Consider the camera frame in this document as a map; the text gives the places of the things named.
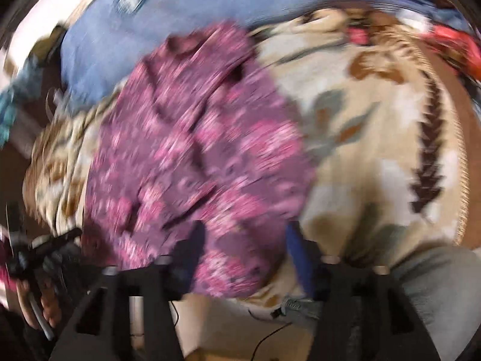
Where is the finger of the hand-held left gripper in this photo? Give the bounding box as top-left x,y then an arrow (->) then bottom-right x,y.
35,227 -> 83,256

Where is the purple floral pillow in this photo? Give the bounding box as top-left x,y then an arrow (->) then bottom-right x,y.
81,20 -> 320,299

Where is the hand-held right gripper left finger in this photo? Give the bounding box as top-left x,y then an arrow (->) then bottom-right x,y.
49,220 -> 207,361

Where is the person's left hand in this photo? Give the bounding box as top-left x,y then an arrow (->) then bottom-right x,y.
17,280 -> 64,332

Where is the small red label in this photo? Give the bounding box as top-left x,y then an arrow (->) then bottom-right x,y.
344,26 -> 371,46

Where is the black cable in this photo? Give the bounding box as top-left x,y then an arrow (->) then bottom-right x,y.
248,306 -> 296,361

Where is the teal cloth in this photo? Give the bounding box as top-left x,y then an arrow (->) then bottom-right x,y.
0,56 -> 42,147

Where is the person's grey trouser leg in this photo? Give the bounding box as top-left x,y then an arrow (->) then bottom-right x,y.
278,246 -> 481,361

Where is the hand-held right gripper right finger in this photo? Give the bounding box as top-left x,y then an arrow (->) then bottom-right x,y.
286,220 -> 442,361

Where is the beige leaf-print blanket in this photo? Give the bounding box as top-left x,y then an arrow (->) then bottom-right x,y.
23,5 -> 481,309

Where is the red patterned packet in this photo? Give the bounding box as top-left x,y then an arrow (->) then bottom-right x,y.
421,23 -> 481,83

